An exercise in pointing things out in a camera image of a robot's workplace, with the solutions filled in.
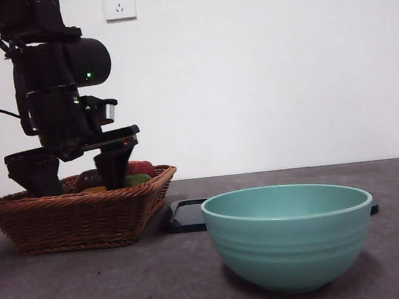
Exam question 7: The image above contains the orange-brown oval fruit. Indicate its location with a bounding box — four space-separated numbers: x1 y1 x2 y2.
78 185 109 196

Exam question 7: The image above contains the teal ribbed bowl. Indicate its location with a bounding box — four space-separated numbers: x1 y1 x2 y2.
199 174 383 299

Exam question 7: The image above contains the green oval fruit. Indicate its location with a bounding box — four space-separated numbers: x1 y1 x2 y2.
122 172 153 188

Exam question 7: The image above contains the red round fruit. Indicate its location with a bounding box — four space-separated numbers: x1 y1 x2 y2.
125 158 155 178

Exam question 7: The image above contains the dark purple round fruit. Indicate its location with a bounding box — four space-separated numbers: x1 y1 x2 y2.
75 168 104 192

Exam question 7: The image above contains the brown wicker basket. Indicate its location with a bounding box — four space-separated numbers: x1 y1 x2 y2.
0 163 185 261

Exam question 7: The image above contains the dark rectangular tray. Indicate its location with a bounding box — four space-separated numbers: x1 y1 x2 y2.
159 180 381 238

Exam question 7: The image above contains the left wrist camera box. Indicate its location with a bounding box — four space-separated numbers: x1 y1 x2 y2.
81 92 121 128

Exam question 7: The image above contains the white wall socket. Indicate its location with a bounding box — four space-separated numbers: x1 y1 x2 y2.
104 0 138 23

